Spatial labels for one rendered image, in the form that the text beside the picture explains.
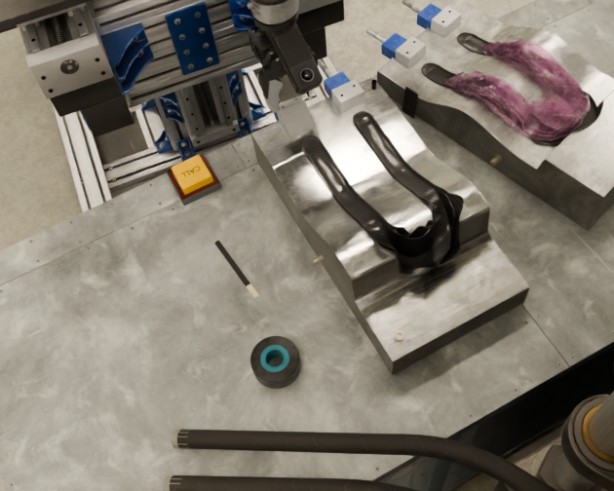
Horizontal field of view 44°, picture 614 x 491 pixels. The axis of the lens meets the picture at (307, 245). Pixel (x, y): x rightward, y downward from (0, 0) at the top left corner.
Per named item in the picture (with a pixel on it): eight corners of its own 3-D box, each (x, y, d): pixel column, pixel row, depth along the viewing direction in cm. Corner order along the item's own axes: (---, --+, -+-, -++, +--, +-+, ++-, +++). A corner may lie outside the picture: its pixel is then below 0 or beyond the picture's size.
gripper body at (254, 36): (288, 36, 133) (282, -19, 122) (312, 67, 129) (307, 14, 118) (249, 54, 131) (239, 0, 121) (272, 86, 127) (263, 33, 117)
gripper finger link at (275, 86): (263, 94, 139) (270, 54, 131) (278, 116, 136) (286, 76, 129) (248, 97, 137) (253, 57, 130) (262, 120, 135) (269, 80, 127)
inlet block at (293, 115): (268, 123, 150) (258, 97, 148) (290, 112, 151) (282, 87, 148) (290, 137, 139) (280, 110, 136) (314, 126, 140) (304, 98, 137)
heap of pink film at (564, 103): (434, 89, 146) (437, 59, 139) (492, 37, 151) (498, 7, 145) (547, 162, 136) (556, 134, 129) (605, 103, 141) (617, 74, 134)
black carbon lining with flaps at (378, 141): (295, 149, 140) (290, 116, 132) (371, 113, 143) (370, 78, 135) (395, 296, 124) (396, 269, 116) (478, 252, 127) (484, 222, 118)
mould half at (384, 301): (257, 162, 148) (247, 117, 136) (372, 106, 152) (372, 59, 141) (392, 375, 124) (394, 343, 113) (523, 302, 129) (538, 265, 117)
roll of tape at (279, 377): (284, 397, 124) (282, 391, 121) (244, 374, 127) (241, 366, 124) (310, 358, 127) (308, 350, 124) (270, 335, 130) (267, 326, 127)
